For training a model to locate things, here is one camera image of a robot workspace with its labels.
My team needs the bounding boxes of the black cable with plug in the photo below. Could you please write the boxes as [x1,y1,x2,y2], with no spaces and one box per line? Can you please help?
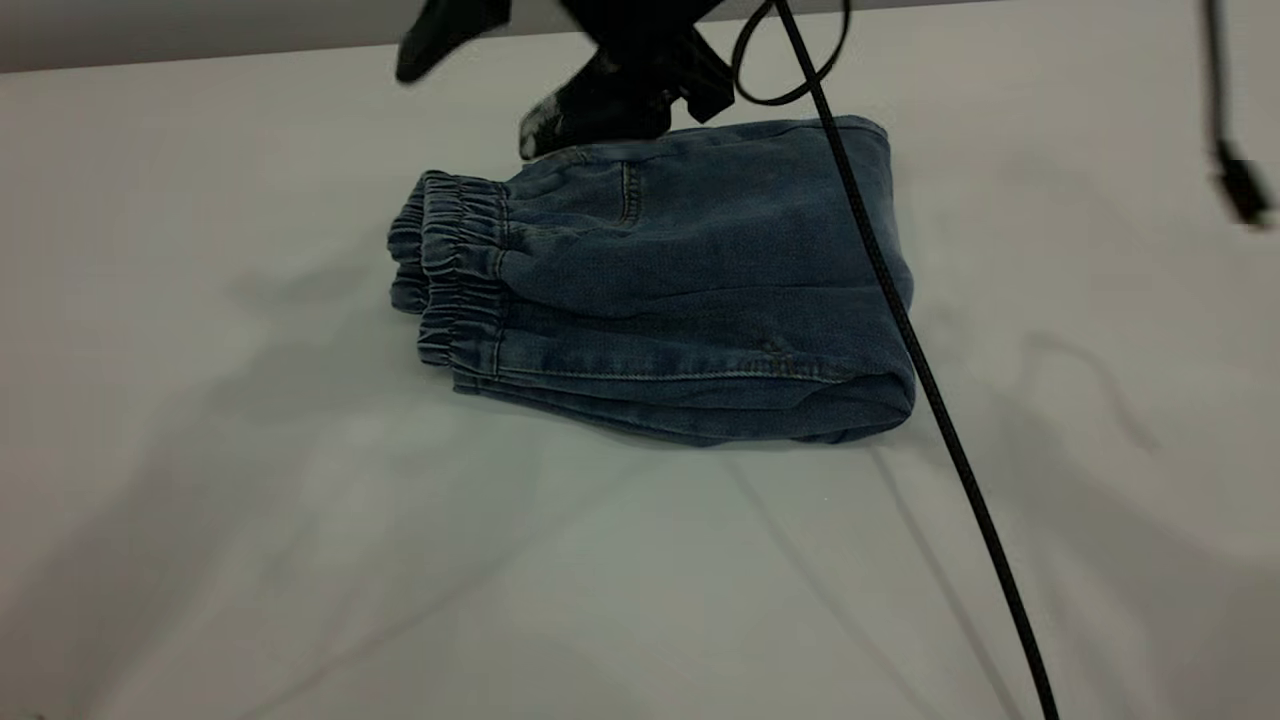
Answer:
[1203,0,1278,229]

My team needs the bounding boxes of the thin black cable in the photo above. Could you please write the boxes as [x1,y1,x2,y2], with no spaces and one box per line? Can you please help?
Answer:
[732,0,852,107]

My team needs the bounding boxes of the blue denim shorts basketball print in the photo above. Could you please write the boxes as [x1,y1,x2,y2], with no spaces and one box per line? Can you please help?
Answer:
[387,115,918,448]

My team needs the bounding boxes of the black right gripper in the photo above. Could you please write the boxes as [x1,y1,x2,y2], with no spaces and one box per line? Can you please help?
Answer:
[395,0,736,161]

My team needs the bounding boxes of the thick black braided cable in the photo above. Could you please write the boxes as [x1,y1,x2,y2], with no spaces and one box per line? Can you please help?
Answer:
[772,0,1063,720]

